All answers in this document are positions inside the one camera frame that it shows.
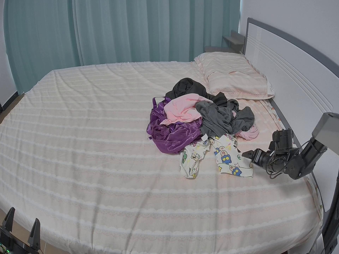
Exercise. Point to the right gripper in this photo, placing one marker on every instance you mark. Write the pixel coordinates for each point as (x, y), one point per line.
(261, 158)

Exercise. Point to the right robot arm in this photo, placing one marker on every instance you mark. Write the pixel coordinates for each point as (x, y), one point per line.
(307, 152)

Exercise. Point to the pale pink pillow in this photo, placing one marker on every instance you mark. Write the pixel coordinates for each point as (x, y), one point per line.
(233, 75)

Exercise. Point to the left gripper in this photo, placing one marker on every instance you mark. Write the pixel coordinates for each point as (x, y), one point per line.
(16, 245)

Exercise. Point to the blue-green curtain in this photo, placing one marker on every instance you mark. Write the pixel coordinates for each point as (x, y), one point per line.
(132, 22)

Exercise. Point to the pink garment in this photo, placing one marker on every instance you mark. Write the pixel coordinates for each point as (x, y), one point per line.
(180, 107)

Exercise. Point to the purple satin garment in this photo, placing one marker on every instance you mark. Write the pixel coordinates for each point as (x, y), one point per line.
(169, 136)

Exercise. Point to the black garment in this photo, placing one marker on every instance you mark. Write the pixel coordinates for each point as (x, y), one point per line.
(185, 87)

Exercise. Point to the bed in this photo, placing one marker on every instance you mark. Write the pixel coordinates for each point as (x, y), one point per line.
(92, 141)

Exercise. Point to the white printed pyjama top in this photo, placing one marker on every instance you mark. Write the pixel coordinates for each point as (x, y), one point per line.
(225, 155)

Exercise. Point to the dark grey garment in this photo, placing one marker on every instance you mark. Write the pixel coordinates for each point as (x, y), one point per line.
(211, 118)

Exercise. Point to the grey bedside table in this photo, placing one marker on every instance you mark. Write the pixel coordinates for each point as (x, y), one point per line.
(235, 40)

